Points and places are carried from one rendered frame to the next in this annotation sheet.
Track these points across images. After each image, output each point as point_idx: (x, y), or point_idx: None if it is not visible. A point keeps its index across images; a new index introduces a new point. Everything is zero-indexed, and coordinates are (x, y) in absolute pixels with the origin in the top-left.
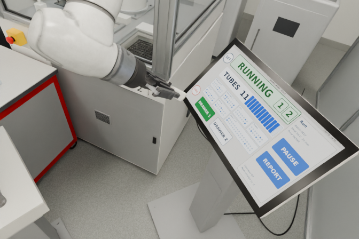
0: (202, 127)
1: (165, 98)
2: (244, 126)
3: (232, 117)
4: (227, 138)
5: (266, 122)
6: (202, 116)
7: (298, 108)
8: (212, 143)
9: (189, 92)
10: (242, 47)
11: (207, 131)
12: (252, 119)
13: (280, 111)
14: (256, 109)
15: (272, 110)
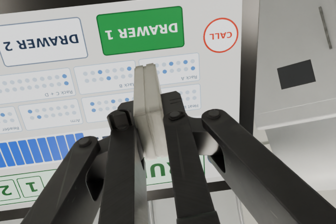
0: None
1: (41, 192)
2: (21, 107)
3: (63, 93)
4: (8, 50)
5: (7, 150)
6: (124, 11)
7: (9, 206)
8: None
9: (233, 11)
10: (215, 187)
11: (62, 2)
12: (31, 130)
13: (18, 181)
14: (49, 147)
15: (29, 171)
